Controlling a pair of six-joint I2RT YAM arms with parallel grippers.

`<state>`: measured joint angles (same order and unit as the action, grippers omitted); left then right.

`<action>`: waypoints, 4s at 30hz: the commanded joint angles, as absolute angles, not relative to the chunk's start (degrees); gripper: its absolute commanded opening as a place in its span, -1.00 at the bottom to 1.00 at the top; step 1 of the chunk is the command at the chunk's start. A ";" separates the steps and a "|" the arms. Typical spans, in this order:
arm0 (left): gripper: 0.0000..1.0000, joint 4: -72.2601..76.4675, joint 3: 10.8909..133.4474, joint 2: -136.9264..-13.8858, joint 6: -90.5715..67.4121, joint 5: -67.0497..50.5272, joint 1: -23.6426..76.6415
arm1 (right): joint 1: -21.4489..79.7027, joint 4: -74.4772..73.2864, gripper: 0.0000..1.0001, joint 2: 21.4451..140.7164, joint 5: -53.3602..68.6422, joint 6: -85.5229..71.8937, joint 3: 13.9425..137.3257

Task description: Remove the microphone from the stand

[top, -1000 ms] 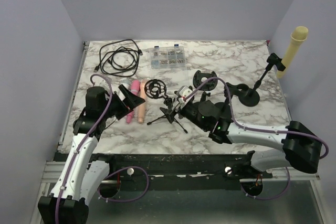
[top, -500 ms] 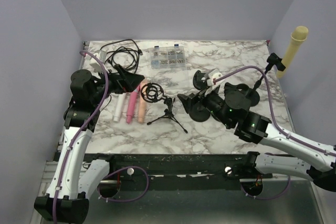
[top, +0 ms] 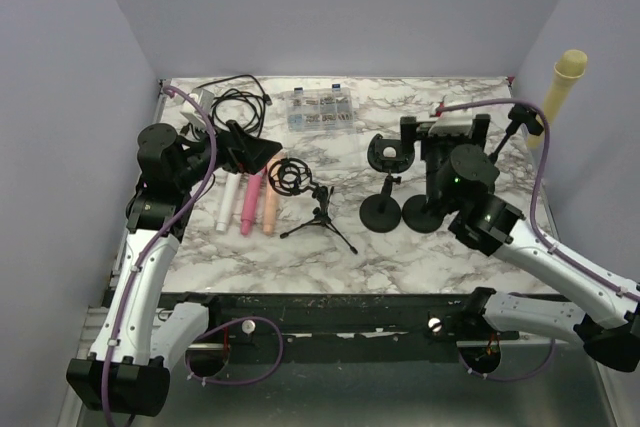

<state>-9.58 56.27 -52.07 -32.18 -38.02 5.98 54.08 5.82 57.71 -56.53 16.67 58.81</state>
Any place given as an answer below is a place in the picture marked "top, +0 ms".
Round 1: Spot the peach microphone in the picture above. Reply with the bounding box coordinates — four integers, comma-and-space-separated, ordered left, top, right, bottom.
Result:
262, 153, 285, 235

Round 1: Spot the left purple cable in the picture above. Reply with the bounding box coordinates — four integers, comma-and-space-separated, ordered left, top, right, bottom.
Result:
102, 85, 284, 427

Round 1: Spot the pink microphone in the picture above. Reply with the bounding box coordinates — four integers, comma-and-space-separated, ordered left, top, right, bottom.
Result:
240, 169, 266, 236

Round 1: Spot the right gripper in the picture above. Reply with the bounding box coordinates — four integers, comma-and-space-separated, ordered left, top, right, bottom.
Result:
402, 114, 493, 211

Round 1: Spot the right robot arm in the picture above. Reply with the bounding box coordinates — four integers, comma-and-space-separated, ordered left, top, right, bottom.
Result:
398, 114, 639, 372

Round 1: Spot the shock mount desk stand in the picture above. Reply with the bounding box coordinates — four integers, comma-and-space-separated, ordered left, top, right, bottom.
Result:
359, 134, 415, 233

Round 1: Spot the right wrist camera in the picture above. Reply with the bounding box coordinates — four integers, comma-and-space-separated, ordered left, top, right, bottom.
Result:
429, 112, 473, 136

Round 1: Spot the tall shock mount stand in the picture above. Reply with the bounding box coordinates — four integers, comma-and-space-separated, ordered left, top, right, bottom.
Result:
267, 156, 359, 255

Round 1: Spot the clip desk stand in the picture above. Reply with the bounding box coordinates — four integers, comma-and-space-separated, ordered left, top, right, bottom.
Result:
402, 195, 444, 234

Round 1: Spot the clear screw organiser box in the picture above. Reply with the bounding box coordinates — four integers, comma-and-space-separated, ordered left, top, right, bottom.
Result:
283, 83, 355, 133

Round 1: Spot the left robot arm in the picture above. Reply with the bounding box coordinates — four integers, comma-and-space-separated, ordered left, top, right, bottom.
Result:
66, 121, 282, 425

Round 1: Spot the purple cable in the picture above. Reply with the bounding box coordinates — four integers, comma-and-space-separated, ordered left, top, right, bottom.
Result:
434, 99, 640, 382
102, 85, 284, 427

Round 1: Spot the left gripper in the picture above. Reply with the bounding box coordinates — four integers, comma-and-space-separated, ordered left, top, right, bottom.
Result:
175, 115, 281, 190

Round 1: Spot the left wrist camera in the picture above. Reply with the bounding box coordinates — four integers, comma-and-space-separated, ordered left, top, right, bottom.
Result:
180, 88, 215, 131

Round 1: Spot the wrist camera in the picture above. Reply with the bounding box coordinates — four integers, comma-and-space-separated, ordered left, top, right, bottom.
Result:
429, 112, 473, 136
180, 88, 215, 131

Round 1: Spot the yellow microphone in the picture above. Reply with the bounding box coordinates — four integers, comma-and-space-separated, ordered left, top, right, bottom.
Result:
542, 49, 588, 124

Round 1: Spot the white microphone grey head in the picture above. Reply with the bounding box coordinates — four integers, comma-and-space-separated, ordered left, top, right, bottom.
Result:
215, 173, 241, 233

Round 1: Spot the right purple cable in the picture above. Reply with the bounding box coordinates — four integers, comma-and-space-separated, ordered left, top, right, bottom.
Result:
434, 99, 640, 382

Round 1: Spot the black usb cable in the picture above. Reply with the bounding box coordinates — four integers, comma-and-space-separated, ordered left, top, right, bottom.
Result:
197, 75, 274, 138

